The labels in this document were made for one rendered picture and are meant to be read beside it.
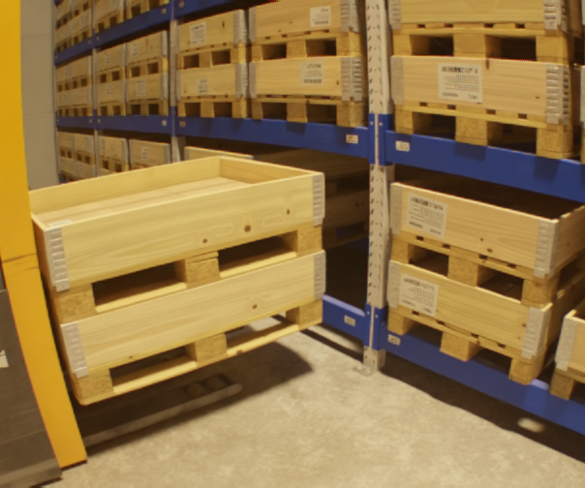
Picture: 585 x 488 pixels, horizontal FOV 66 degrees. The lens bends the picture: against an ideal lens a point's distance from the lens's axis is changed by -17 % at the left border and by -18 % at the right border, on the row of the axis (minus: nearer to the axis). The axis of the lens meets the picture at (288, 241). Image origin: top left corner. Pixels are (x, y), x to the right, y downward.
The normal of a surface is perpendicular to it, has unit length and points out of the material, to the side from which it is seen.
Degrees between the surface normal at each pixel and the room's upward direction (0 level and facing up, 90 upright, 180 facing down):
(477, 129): 90
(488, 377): 90
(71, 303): 90
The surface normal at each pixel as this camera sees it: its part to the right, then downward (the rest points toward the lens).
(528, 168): -0.77, 0.21
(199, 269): 0.64, 0.22
